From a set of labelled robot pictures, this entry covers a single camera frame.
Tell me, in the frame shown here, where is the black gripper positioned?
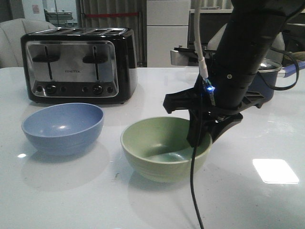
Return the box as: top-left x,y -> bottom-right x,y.
163,73 -> 264,147

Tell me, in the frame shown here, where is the green bowl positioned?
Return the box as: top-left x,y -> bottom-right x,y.
121,117 -> 212,183

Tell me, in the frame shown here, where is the blue bowl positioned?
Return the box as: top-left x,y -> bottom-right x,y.
21,103 -> 104,156

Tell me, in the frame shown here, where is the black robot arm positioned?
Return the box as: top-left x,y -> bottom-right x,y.
163,0 -> 305,147

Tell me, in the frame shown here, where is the dark blue saucepan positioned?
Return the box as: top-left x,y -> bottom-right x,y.
248,64 -> 298,102

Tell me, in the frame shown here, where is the glass pot lid blue knob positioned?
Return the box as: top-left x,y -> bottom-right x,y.
258,58 -> 282,73

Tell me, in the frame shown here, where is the grey chair on right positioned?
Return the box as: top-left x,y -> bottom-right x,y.
207,24 -> 285,63

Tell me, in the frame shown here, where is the grey chair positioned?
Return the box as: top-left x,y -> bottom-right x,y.
207,24 -> 285,63
0,18 -> 55,68

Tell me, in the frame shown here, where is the dark counter with white top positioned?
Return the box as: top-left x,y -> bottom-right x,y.
187,9 -> 305,52

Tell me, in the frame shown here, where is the white cabinet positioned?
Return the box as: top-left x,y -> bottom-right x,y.
146,0 -> 191,68

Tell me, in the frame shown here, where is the black and chrome toaster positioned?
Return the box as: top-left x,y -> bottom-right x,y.
20,27 -> 138,104

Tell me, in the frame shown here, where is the grey chair on left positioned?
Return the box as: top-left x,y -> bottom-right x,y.
0,18 -> 55,68

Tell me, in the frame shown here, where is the black cable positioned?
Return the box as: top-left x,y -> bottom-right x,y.
190,90 -> 205,229

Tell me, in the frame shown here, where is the white cable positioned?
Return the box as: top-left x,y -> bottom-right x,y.
193,0 -> 210,79

